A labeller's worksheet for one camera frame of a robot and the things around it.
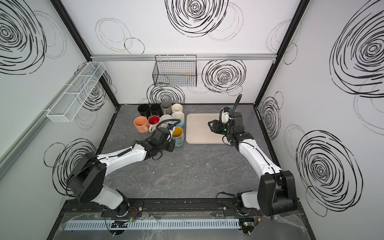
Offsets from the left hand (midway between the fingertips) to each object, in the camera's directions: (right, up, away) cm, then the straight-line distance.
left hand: (175, 140), depth 89 cm
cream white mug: (-17, +11, +14) cm, 25 cm away
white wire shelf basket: (-51, +18, -18) cm, 57 cm away
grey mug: (-8, +21, +16) cm, 27 cm away
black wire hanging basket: (-4, +53, +35) cm, 64 cm away
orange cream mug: (-25, +9, +12) cm, 29 cm away
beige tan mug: (-9, +14, +13) cm, 21 cm away
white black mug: (-25, +19, +17) cm, 35 cm away
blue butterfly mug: (+2, +3, -2) cm, 4 cm away
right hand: (+20, +10, -6) cm, 24 cm away
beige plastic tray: (+14, +4, +20) cm, 25 cm away
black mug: (-16, +19, +16) cm, 30 cm away
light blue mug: (0, +15, +15) cm, 21 cm away
